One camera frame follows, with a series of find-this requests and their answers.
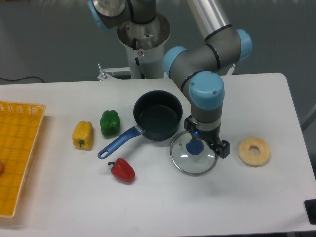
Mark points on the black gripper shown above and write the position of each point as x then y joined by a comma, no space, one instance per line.
208,132

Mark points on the glazed beige donut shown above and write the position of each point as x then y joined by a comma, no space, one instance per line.
254,151

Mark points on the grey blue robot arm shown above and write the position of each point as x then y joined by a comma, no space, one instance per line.
194,72

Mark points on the glass lid blue knob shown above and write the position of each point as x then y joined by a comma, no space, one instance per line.
191,155

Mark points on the red bell pepper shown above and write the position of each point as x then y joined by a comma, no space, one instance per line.
122,170

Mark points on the green bell pepper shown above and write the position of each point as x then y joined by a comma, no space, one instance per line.
110,123

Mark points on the yellow bell pepper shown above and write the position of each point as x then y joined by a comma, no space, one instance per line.
83,135

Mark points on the black device at table edge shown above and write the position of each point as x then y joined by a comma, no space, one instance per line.
310,206

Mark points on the yellow wicker basket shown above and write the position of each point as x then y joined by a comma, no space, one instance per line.
19,127

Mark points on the dark saucepan blue handle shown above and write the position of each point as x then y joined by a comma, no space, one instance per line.
157,115

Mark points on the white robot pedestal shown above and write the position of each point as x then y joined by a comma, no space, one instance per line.
144,44

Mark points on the white table frame bracket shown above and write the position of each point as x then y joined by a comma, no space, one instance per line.
106,74

